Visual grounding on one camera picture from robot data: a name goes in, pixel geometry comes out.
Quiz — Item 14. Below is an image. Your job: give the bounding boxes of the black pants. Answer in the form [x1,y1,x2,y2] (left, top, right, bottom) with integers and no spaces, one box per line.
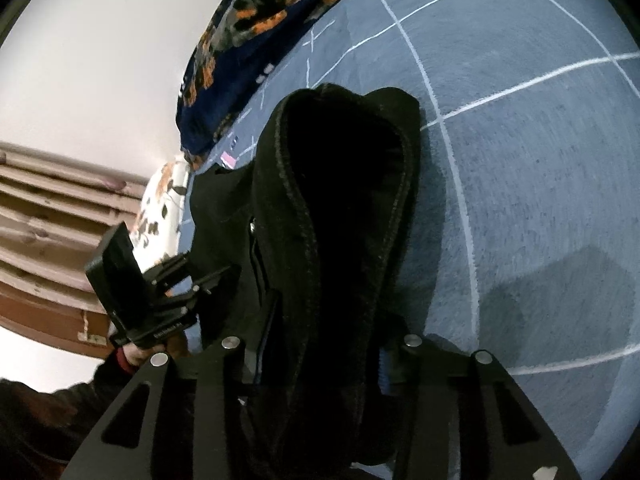
[187,82,451,480]

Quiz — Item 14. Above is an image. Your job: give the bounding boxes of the person's left forearm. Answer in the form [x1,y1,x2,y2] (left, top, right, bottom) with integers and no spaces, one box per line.
[0,346,147,480]

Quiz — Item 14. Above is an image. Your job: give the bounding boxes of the navy floral blanket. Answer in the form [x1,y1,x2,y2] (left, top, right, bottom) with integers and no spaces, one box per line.
[175,0,390,169]

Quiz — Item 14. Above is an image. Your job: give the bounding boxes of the wooden slatted headboard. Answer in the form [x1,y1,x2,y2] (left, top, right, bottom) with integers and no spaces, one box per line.
[0,141,152,357]

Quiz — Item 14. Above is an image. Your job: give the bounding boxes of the person's left hand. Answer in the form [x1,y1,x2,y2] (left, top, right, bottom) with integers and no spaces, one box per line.
[123,331,190,377]

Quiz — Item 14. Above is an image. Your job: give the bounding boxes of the grey checked bed sheet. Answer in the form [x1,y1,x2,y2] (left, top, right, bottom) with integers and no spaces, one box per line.
[187,0,640,480]

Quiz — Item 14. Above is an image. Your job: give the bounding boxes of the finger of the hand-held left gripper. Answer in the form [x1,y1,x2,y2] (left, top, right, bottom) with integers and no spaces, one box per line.
[149,252,195,287]
[167,264,243,307]

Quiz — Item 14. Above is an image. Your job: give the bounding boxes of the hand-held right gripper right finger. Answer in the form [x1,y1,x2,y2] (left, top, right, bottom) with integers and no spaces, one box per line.
[378,332,582,480]

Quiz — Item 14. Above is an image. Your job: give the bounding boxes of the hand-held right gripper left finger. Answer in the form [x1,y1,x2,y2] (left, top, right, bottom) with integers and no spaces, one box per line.
[65,296,280,480]

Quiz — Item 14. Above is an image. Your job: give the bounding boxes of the white floral pillow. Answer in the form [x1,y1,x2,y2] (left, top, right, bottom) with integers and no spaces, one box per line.
[129,160,194,275]

